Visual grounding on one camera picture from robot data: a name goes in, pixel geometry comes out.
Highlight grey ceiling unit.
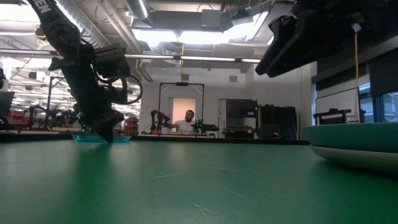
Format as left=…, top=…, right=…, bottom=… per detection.
left=200, top=9, right=223, bottom=32

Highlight large beige plate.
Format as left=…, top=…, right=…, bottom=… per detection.
left=309, top=144, right=398, bottom=174

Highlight red storage bin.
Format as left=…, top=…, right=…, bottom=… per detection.
left=124, top=116, right=140, bottom=135

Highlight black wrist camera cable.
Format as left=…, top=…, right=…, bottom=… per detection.
left=93, top=71, right=144, bottom=105

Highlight linear ceiling light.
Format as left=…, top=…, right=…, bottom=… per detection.
left=0, top=49, right=262, bottom=64

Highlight large teal plate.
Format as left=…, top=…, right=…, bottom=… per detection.
left=303, top=121, right=398, bottom=154

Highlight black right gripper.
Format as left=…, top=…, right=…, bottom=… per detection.
left=254, top=0, right=398, bottom=78

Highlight black equipment rack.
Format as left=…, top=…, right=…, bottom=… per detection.
left=313, top=108, right=353, bottom=126

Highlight black tall cabinet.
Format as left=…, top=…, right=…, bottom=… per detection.
left=259, top=105, right=298, bottom=140

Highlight dark shelf rack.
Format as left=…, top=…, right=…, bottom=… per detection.
left=225, top=98, right=259, bottom=139

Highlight black table edge rail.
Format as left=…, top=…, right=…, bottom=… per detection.
left=0, top=132, right=310, bottom=146

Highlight person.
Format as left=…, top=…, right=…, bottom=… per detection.
left=169, top=109, right=197, bottom=135

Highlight blue transparent plastic plate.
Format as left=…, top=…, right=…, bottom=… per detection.
left=72, top=134, right=132, bottom=144

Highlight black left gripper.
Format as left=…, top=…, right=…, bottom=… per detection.
left=73, top=83, right=128, bottom=144

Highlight black robot station frame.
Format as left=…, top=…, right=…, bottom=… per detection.
left=158, top=82, right=205, bottom=134
left=46, top=76, right=68, bottom=131

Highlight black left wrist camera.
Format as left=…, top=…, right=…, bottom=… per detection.
left=95, top=45, right=131, bottom=78

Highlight dark monitor screen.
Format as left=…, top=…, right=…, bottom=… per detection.
left=0, top=91, right=16, bottom=118

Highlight background robot with green lights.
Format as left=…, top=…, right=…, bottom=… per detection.
left=192, top=119, right=220, bottom=133

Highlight silver ventilation duct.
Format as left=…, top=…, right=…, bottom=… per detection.
left=126, top=0, right=150, bottom=20
left=54, top=0, right=106, bottom=48

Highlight window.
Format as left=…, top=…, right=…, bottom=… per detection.
left=358, top=82, right=398, bottom=123

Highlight white wall board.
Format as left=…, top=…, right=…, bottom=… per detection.
left=315, top=88, right=358, bottom=124

